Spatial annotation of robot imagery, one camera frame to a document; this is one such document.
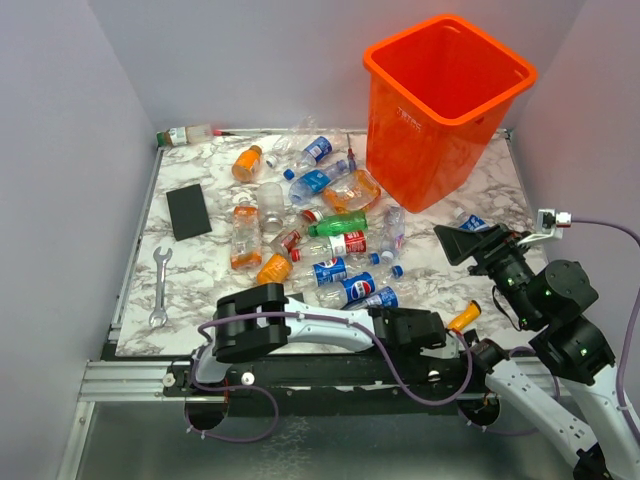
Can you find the blue pepsi bottle upper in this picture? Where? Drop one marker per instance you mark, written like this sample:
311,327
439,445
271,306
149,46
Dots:
321,273

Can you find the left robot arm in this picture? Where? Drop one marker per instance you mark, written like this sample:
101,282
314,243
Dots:
251,324

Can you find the yellow handle utility knife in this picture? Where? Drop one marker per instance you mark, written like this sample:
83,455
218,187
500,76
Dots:
466,318

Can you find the red screwdriver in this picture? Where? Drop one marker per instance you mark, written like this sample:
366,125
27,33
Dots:
350,154

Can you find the blue label water bottle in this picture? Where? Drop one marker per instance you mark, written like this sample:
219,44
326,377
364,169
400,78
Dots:
314,182

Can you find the blue label bottle top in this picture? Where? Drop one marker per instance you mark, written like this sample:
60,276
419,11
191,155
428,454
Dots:
314,152

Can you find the black foam pad upper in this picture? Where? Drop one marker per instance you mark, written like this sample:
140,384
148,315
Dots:
188,212

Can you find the red label bottle centre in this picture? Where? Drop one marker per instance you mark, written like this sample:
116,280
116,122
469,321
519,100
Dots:
325,248

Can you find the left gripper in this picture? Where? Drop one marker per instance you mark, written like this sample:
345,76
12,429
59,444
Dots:
424,352

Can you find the orange plastic bin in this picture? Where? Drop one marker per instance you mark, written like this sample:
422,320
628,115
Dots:
438,92

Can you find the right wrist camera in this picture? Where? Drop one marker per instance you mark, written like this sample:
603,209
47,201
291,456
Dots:
550,226

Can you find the blue pepsi bottle middle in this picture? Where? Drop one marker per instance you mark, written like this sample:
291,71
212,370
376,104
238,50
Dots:
344,292

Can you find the clear crushed bottle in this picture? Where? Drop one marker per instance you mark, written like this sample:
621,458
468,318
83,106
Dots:
392,238

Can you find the clear plastic cup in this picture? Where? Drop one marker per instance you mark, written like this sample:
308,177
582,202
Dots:
271,207

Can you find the blue pepsi bottle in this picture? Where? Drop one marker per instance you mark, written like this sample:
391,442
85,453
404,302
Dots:
344,292
321,273

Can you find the tall orange label bottle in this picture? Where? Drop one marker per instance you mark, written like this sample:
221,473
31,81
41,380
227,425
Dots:
246,243

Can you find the orange bottle lower left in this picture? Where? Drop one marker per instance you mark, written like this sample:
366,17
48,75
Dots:
276,270

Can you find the green sprite bottle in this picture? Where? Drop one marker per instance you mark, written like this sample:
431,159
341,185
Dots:
339,224

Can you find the small orange juice bottle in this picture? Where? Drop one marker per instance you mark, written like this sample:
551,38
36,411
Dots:
245,167

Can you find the small red label bottle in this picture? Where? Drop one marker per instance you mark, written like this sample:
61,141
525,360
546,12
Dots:
285,242

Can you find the red pen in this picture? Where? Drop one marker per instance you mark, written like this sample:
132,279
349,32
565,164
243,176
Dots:
222,133

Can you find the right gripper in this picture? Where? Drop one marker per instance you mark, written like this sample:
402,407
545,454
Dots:
459,243

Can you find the silver wrench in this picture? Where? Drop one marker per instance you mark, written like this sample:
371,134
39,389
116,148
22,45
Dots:
158,317

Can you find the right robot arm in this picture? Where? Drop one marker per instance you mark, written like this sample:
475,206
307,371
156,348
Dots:
603,443

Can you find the brown coffee bottle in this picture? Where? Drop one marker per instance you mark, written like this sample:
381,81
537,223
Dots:
189,135

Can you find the large crushed orange bottle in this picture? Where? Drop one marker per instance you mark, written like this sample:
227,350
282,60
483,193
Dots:
355,191

